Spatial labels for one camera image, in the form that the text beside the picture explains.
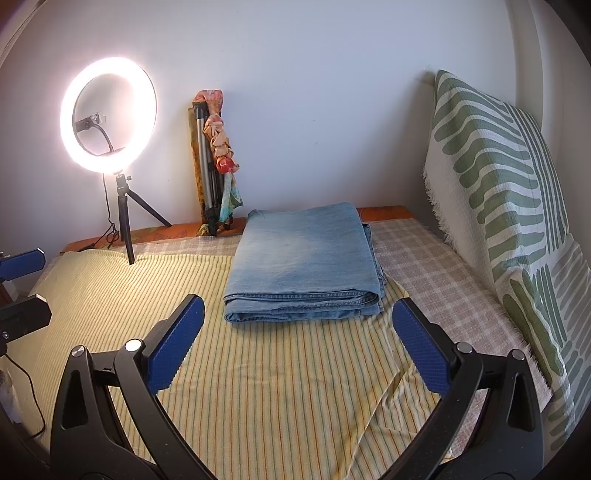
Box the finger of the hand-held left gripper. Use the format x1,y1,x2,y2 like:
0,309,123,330
0,295,52,342
0,248,47,282

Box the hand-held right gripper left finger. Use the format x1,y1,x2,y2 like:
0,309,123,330
50,294,206,480

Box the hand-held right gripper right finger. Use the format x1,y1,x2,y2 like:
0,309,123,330
392,298,546,480

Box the blue denim pants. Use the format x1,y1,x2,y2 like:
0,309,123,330
223,202,387,324

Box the yellow striped sheet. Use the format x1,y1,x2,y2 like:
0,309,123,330
9,251,462,480

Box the black mini tripod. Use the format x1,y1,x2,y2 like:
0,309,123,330
111,172,172,265

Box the orange brown fabric strip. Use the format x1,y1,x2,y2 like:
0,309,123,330
187,107,204,210

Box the folded tripod with scarf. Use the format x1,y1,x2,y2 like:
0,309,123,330
194,90,244,232

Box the green white patterned cushion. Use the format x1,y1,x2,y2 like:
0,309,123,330
422,69,587,450

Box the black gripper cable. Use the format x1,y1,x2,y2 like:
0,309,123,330
0,351,47,439

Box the black ring light cable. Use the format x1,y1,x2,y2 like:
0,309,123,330
78,173,122,252

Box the white ring light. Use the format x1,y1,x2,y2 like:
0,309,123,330
60,56,158,175

